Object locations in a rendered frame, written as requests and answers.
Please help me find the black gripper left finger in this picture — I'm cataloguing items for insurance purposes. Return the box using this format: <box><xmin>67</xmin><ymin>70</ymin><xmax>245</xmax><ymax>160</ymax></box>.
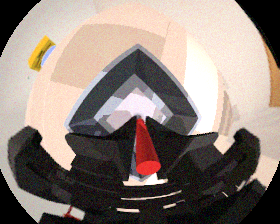
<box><xmin>64</xmin><ymin>116</ymin><xmax>137</xmax><ymax>183</ymax></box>

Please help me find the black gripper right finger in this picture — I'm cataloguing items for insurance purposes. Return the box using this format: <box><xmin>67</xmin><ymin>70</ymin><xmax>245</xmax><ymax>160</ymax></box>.
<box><xmin>145</xmin><ymin>116</ymin><xmax>218</xmax><ymax>180</ymax></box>

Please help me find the red cone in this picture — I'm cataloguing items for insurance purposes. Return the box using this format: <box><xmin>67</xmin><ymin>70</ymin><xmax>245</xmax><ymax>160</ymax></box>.
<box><xmin>136</xmin><ymin>119</ymin><xmax>161</xmax><ymax>175</ymax></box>

